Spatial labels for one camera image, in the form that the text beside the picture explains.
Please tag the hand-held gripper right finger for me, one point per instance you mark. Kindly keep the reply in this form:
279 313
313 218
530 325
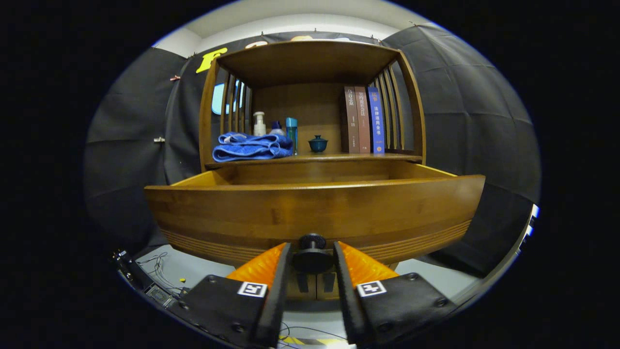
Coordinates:
344 295

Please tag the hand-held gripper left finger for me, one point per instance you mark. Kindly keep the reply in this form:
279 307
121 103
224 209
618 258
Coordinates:
281 291

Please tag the wooden cabinet door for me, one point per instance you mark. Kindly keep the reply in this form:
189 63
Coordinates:
320 292
312 292

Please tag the wooden countertop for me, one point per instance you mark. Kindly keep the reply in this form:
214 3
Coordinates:
334 157

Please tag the wooden cabinet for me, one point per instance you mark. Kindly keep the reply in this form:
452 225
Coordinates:
310 63

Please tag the black electronic box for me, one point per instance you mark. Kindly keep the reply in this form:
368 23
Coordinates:
145 286

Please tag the blue folded towel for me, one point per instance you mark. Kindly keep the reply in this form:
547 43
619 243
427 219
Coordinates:
252 148

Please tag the blue lidded teacup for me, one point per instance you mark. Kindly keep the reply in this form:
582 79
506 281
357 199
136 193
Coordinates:
317 144

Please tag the clear teal-capped bottle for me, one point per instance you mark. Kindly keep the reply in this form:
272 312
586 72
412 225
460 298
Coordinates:
291 131

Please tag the white blue-capped lotion bottle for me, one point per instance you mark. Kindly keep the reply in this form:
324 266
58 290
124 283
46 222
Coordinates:
277 130

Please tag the white pump bottle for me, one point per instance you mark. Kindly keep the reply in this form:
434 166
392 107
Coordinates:
259 127

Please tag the dark brown book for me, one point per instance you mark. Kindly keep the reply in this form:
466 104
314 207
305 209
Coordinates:
351 121

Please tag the reddish brown book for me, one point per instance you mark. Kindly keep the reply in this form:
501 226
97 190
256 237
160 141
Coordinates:
363 121

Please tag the blue book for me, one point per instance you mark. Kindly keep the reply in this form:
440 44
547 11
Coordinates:
376 121

